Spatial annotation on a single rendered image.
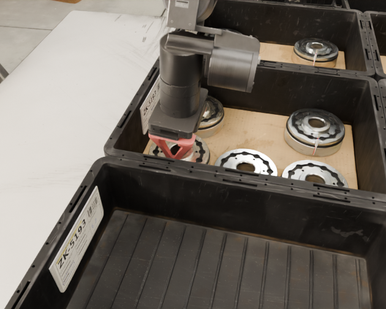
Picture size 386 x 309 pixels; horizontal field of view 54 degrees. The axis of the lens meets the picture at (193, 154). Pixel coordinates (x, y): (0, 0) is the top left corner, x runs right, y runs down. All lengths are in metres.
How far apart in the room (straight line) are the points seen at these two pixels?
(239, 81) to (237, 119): 0.28
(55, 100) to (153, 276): 0.67
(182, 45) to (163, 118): 0.11
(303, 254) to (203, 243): 0.14
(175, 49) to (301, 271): 0.33
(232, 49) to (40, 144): 0.59
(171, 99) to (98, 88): 0.60
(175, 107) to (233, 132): 0.22
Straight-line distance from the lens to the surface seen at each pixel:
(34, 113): 1.06
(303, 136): 0.69
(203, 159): 0.62
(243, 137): 0.72
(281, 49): 1.02
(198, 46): 0.49
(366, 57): 0.82
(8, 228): 0.81
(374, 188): 0.60
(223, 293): 0.52
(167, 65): 0.49
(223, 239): 0.56
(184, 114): 0.54
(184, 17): 0.47
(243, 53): 0.49
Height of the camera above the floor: 1.29
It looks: 43 degrees down
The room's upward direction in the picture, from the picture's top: straight up
